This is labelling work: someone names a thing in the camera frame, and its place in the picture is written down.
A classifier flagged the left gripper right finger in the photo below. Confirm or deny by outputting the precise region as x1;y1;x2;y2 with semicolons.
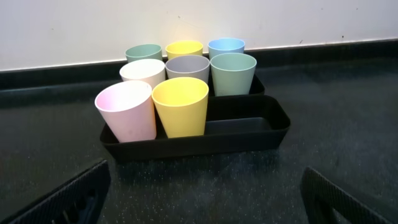
300;166;393;224

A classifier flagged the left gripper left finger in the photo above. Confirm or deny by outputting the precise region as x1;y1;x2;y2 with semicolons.
0;159;112;224

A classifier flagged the pink cup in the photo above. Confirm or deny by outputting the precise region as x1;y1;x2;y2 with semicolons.
94;80;157;144

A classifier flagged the yellow cup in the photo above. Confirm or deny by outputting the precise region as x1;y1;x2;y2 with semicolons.
165;40;204;60
151;77;210;139

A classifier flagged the black tray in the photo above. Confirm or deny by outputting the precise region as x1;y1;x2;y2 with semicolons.
99;73;292;162

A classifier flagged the white cup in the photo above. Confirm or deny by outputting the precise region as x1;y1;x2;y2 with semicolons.
119;58;167;90

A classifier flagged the green cup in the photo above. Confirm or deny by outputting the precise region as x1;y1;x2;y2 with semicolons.
210;52;257;97
124;43;164;63

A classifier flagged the grey cup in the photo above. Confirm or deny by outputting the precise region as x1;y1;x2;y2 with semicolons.
164;54;211;85

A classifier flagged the blue cup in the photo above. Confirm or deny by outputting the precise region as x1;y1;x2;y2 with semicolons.
207;37;246;60

